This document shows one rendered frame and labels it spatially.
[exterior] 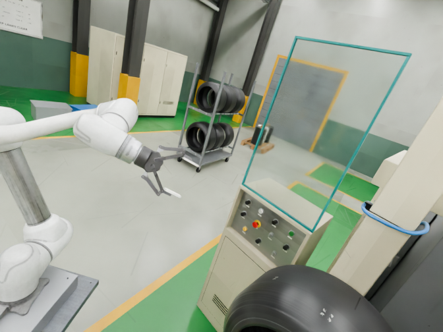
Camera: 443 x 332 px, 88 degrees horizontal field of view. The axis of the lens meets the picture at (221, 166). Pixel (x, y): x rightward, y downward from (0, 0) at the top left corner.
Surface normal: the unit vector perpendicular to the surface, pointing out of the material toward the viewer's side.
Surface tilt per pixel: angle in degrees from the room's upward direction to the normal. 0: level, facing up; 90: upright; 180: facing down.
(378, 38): 90
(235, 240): 90
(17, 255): 7
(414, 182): 90
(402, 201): 90
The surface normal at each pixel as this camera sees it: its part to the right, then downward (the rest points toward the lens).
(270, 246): -0.68, 0.10
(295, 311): -0.44, -0.66
